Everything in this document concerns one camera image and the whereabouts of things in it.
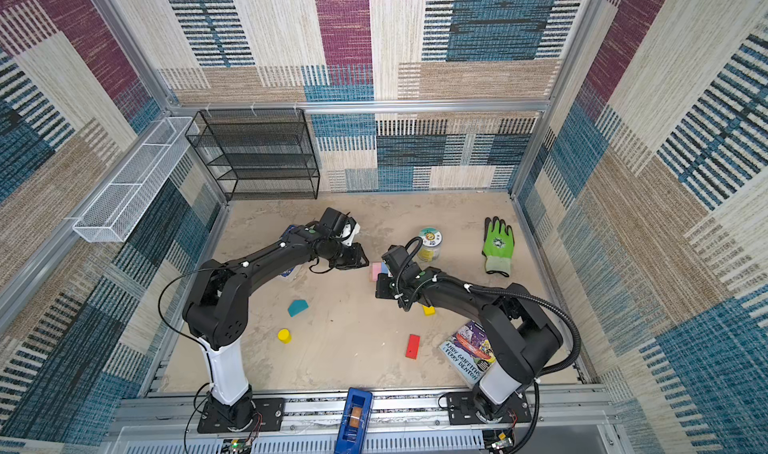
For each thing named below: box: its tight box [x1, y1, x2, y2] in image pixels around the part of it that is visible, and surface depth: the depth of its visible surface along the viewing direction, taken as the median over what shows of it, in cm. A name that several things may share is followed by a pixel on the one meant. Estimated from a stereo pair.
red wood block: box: [405, 334, 421, 360], surface depth 86 cm
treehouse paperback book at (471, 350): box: [438, 320, 497, 386], surface depth 83 cm
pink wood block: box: [372, 262, 382, 281], surface depth 98 cm
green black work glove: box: [482, 216, 515, 277], surface depth 105 cm
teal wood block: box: [288, 299, 309, 317], surface depth 93 cm
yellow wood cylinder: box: [277, 328, 293, 344], surface depth 86 cm
